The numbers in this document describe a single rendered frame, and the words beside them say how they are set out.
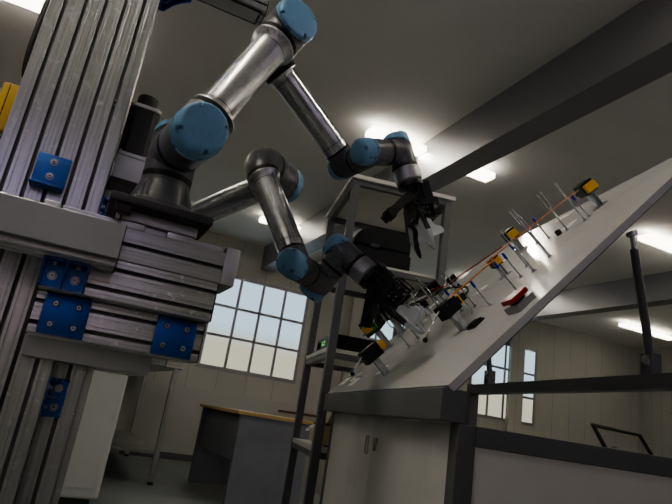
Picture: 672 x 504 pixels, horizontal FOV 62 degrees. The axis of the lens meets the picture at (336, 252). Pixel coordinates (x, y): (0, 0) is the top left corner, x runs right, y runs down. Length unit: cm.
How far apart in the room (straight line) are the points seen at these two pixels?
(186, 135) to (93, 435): 308
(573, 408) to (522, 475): 1010
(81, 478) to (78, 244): 307
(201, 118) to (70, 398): 73
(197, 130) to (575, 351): 1058
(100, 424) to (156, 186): 291
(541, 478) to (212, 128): 100
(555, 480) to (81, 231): 106
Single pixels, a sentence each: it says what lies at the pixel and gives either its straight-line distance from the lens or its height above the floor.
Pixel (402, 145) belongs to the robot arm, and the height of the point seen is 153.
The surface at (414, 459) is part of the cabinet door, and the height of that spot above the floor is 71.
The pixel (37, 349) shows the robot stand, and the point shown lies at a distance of 140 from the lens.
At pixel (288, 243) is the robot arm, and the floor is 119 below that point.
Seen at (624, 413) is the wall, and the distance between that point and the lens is 1235.
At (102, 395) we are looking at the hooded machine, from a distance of 409.
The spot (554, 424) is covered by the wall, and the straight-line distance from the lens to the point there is 1100.
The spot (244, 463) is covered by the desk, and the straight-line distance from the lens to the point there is 483.
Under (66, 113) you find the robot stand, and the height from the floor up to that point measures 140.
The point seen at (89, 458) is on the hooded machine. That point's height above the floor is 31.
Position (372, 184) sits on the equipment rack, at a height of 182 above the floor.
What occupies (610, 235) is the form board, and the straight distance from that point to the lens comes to 145.
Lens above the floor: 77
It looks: 17 degrees up
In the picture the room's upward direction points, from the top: 9 degrees clockwise
